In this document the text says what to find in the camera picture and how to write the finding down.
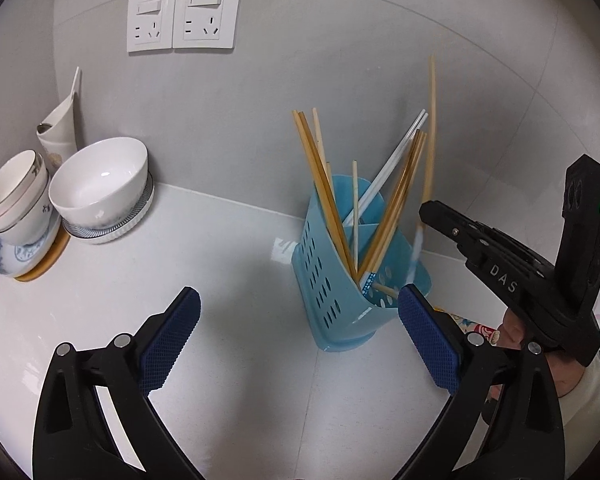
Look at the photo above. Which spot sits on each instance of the plain pale chopstick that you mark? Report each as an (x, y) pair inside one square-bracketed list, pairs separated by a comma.
[(320, 145)]

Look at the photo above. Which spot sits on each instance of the white wall socket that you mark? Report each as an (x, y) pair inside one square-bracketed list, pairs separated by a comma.
[(207, 17), (150, 25)]

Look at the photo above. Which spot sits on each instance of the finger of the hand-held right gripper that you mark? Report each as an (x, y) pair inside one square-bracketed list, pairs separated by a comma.
[(450, 225)]

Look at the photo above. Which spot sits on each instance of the white bowl with gold rim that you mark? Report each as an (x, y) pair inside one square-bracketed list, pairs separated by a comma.
[(22, 227), (12, 180)]

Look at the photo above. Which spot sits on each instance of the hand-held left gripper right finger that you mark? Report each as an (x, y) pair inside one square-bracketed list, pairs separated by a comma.
[(427, 340)]

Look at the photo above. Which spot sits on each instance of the wooden chopstick with grey end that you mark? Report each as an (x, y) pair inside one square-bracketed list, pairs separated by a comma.
[(315, 170)]

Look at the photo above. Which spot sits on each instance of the person's right hand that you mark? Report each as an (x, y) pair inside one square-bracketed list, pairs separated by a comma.
[(512, 332)]

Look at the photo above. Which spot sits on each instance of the blue plastic utensil holder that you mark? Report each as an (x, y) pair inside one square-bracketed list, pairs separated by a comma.
[(330, 280)]

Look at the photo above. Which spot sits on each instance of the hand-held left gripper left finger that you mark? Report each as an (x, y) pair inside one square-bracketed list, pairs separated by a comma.
[(172, 340)]

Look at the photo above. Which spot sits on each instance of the white wall-corner holder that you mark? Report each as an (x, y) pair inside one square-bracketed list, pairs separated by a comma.
[(57, 130)]

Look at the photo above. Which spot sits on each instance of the wooden chopstick with light-blue end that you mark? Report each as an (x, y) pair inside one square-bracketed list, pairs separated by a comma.
[(431, 135)]

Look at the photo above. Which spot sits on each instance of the round wooden trivet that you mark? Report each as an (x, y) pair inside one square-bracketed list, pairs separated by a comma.
[(50, 262)]

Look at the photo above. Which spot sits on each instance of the person's right forearm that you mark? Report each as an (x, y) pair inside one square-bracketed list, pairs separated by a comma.
[(597, 385)]

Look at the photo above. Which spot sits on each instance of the white chopstick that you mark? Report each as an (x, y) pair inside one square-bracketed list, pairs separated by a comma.
[(388, 160), (398, 160)]

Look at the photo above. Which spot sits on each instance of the pale chopstick with red-patterned end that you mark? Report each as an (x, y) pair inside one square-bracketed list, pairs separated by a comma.
[(486, 332)]

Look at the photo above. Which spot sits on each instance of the large white bowl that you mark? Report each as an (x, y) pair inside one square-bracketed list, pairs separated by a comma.
[(100, 185)]

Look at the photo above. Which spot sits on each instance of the blue and white plate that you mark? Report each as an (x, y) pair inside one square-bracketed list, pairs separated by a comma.
[(22, 258)]

